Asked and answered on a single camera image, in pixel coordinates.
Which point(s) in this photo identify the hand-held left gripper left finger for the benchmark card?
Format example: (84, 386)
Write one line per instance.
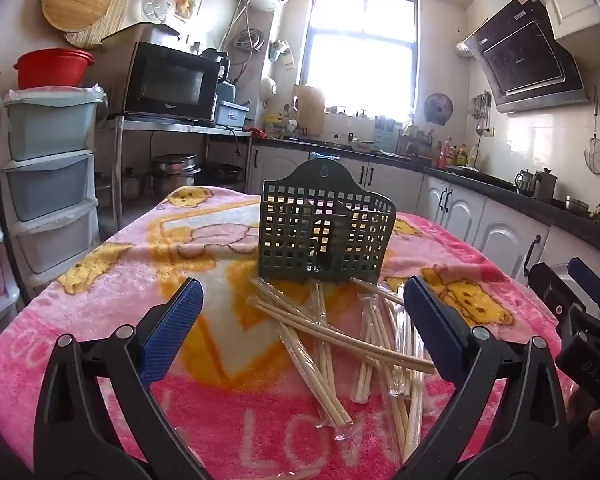
(172, 330)

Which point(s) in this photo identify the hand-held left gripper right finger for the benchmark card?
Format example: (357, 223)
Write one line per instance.
(432, 330)

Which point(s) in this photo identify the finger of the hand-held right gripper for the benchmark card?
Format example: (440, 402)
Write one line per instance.
(587, 277)
(547, 285)

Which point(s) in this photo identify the group of chopsticks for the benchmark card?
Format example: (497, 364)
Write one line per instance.
(330, 333)

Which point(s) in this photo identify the dark green perforated utensil holder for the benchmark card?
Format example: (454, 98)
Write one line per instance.
(345, 180)

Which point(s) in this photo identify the hanging kitchen utensils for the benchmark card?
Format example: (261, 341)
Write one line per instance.
(482, 110)

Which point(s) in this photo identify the person's right hand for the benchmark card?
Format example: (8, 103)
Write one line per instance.
(599, 422)

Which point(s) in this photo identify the black kitchen countertop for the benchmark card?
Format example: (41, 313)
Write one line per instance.
(555, 212)

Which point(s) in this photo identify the steel bowl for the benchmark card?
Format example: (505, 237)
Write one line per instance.
(577, 205)

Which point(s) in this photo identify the pink printed blanket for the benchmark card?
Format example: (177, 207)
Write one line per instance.
(130, 270)

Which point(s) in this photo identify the metal pitcher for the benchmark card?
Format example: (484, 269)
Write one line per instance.
(546, 187)

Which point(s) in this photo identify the steel kettle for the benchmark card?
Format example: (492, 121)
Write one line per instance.
(525, 182)

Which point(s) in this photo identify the white kitchen cabinets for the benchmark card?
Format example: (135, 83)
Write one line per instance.
(460, 210)

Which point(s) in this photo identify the hanging mesh strainer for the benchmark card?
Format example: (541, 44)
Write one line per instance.
(595, 157)

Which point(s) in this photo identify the small lidded pot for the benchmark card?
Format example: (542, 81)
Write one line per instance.
(131, 185)

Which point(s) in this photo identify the steel stockpot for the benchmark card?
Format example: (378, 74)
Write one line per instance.
(172, 175)

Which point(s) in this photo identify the black wok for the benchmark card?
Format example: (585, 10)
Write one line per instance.
(220, 172)

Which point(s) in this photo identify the cluster of condiment bottles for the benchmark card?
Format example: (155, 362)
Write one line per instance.
(450, 152)

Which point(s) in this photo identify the dark spice rack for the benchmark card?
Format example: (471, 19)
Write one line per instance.
(417, 145)

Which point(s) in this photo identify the stacked grey plastic drawer unit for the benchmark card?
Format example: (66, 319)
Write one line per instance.
(50, 185)

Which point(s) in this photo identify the teal cutlery stand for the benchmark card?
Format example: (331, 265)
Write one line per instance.
(386, 140)

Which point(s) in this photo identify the small counter bowl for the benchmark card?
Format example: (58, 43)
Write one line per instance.
(362, 146)

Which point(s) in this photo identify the metal shelf rack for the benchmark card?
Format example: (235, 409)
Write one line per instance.
(180, 129)

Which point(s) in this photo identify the blue plastic dish tray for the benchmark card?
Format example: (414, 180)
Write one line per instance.
(232, 115)

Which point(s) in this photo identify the black range hood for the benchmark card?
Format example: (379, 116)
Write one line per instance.
(520, 60)

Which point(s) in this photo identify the yellow bottle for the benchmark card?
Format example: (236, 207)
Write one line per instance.
(272, 125)

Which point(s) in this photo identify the black microwave oven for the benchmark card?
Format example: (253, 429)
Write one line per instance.
(165, 80)

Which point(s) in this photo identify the beige cutting board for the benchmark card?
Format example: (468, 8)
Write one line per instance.
(309, 110)

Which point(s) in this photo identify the kitchen window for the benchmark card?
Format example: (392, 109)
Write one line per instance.
(360, 60)

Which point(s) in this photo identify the red plastic basin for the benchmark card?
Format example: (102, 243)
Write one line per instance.
(50, 70)

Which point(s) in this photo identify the round ribbed bamboo mat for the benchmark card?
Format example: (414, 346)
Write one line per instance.
(115, 15)

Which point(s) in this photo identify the white wall socket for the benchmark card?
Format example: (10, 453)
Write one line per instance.
(487, 132)

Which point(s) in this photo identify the round grey wall fan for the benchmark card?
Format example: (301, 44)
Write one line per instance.
(439, 108)

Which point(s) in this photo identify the silver hood duct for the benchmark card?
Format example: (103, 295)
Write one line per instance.
(464, 49)

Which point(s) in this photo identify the white round wall holder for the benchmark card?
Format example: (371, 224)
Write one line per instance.
(268, 89)

